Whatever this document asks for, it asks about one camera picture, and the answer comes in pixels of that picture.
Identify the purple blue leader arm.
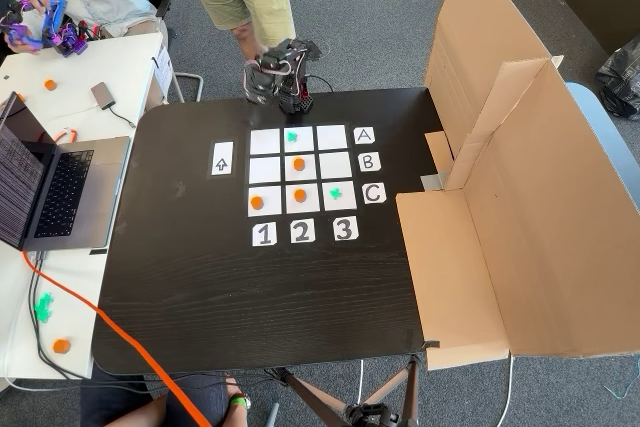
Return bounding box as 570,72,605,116
0,0,90,58

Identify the white paper grid square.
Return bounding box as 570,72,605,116
322,181,358,212
247,186,283,218
284,154,318,182
319,152,353,180
316,125,348,152
248,156,282,185
284,127,315,154
285,183,321,215
249,129,281,156

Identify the seated person's right hand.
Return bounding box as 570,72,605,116
5,29,41,55

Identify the crouching person's hand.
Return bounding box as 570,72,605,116
223,375,250,398

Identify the white arrow paper sheet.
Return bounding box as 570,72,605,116
210,141,235,177

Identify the white paper sign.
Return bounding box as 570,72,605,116
151,43,174,94

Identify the paper sheet number 2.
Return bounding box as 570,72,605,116
289,219,316,244

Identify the paper sheet number 1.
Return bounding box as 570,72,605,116
251,222,277,248

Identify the paper sheet letter C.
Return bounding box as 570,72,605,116
361,182,387,206

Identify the grey usb hub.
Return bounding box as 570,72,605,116
90,81,117,111

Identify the paper sheet number 3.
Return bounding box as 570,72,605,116
333,216,359,242

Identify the white side table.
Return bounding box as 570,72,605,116
0,31,174,393

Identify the grey laptop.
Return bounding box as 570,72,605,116
0,91,132,252

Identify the large brown cardboard screen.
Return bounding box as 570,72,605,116
394,0,640,372

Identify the brown legged tripod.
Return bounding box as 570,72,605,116
272,354,424,427

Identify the crouching person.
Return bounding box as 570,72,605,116
79,366,251,427

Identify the black plastic bag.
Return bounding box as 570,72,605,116
594,35,640,121

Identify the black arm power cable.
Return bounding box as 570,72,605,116
304,74,335,94

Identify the black hub cable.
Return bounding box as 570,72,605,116
110,105,138,129

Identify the long orange cable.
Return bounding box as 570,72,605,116
22,249,214,427

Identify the black laptop cable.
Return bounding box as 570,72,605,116
27,250,89,381

